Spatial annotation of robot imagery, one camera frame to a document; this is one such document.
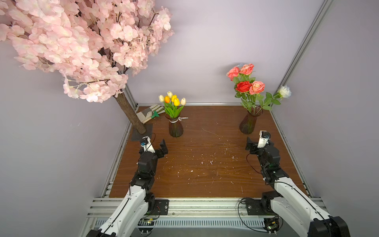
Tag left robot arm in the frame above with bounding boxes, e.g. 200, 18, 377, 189
87, 136, 168, 237

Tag dark pink vase with ribbon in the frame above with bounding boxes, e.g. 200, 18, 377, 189
165, 114, 184, 137

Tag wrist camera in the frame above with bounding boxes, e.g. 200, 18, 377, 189
257, 130, 271, 148
139, 136, 155, 155

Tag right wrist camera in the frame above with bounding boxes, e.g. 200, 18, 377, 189
257, 130, 271, 148

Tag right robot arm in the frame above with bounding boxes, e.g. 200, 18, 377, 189
245, 131, 350, 237

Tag dark pink glass vase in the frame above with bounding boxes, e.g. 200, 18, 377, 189
239, 106, 263, 134

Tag circuit board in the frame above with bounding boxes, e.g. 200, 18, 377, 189
264, 217, 281, 235
137, 219, 156, 236

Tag right circuit board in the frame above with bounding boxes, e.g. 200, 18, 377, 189
264, 217, 281, 235

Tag beige gardening gloves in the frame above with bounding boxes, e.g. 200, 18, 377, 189
136, 104, 165, 124

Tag pink tulip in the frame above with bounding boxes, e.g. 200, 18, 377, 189
248, 81, 265, 115

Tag small green garden tool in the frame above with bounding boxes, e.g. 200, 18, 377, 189
151, 111, 159, 118

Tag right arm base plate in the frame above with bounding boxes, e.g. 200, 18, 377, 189
245, 199, 276, 216

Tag pink cherry blossom tree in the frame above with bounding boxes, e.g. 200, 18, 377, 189
1, 1, 173, 134

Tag dark tree base plate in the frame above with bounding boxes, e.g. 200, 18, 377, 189
131, 123, 154, 142

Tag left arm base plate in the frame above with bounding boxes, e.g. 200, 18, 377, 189
147, 199, 169, 216

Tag orange yellow tulip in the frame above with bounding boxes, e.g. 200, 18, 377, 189
164, 96, 175, 118

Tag red tulip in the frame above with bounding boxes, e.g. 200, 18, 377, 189
235, 81, 252, 112

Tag left circuit board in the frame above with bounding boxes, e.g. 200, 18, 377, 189
137, 219, 156, 236

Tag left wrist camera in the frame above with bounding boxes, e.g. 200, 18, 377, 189
139, 136, 155, 155

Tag aluminium front rail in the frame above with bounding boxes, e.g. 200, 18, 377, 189
87, 197, 331, 219

